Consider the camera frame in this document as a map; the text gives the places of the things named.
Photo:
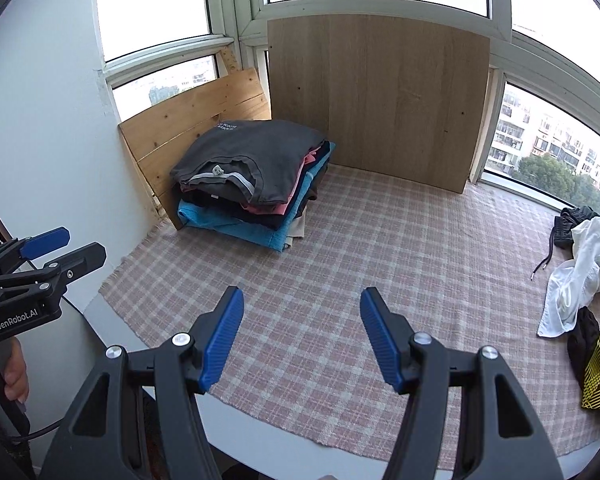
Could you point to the white crumpled garment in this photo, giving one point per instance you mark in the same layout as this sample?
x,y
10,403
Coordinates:
x,y
574,283

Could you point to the large brown wooden board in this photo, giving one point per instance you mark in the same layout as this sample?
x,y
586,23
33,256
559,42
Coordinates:
x,y
398,97

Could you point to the left hand bare fingers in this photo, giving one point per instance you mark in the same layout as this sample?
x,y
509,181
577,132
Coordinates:
x,y
15,373

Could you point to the black folded garment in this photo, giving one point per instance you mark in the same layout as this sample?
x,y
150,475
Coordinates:
x,y
196,203

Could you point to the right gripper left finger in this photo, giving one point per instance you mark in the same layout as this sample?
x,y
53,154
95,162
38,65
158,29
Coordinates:
x,y
103,435

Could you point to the black yellow patterned garment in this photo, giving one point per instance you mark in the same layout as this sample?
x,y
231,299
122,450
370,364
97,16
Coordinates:
x,y
583,347

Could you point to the dark grey printed sweatshirt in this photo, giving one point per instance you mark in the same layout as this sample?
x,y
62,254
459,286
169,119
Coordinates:
x,y
252,162

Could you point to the blue folded garment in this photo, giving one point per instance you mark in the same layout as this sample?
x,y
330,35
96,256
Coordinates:
x,y
249,232

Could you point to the light pine wood panel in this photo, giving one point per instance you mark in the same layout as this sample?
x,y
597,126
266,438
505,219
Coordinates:
x,y
159,136

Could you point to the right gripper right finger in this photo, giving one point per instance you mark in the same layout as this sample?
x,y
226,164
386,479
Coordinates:
x,y
500,435

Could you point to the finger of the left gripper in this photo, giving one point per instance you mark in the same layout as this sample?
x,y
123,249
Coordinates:
x,y
50,281
45,242

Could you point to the beige folded garment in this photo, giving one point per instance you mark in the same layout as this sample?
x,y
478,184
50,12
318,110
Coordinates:
x,y
296,230

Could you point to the plaid pink table cloth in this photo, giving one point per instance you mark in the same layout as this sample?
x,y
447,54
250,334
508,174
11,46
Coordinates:
x,y
462,267

